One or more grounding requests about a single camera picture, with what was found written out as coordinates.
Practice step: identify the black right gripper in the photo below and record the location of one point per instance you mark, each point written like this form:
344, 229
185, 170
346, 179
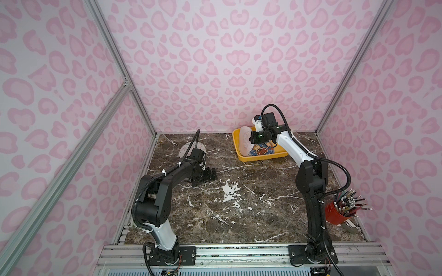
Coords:
259, 138

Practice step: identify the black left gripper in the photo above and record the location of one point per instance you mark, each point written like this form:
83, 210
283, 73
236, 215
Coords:
208, 173

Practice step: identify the pink rainbow unicorn coaster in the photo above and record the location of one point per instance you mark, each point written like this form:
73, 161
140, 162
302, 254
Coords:
245, 146

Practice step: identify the red pen cup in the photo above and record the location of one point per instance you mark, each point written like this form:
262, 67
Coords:
333, 216

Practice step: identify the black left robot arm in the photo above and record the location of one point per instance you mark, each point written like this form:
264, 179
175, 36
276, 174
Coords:
152, 204

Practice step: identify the white butterfly doodle coaster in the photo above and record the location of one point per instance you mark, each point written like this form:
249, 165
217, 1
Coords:
187, 148

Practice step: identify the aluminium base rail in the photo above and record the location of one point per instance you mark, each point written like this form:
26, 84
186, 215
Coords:
354, 259

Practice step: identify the blue car coaster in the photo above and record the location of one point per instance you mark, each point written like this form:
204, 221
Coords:
262, 149

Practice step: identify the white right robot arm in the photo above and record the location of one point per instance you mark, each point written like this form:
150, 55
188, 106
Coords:
311, 182

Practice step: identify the yellow plastic storage box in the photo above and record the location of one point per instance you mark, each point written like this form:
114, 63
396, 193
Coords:
279, 151

